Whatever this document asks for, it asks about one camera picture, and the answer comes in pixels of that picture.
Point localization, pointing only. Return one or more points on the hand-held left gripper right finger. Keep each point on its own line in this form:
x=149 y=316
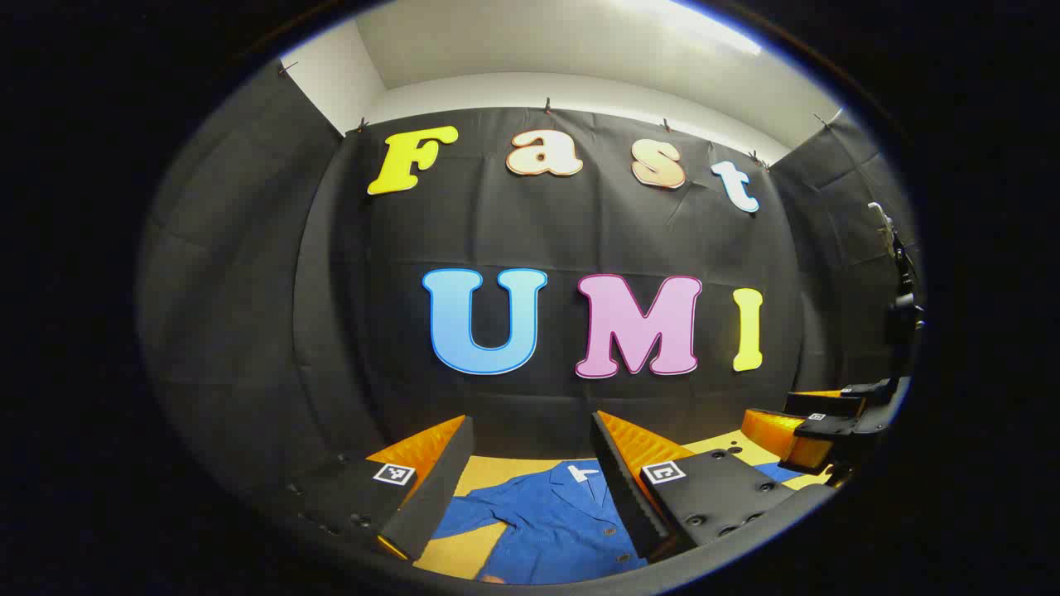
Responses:
x=621 y=497

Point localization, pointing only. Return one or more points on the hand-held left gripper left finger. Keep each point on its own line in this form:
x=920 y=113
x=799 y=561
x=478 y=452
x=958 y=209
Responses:
x=435 y=497

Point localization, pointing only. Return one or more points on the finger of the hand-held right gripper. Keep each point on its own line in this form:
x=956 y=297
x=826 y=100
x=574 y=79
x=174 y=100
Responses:
x=832 y=426
x=828 y=401

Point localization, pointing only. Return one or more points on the blue button shirt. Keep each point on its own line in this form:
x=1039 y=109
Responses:
x=546 y=521

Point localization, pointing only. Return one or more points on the black backdrop cloth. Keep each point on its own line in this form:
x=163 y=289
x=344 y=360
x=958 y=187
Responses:
x=331 y=290

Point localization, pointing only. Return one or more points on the row of small cloth clips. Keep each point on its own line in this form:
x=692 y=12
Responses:
x=546 y=105

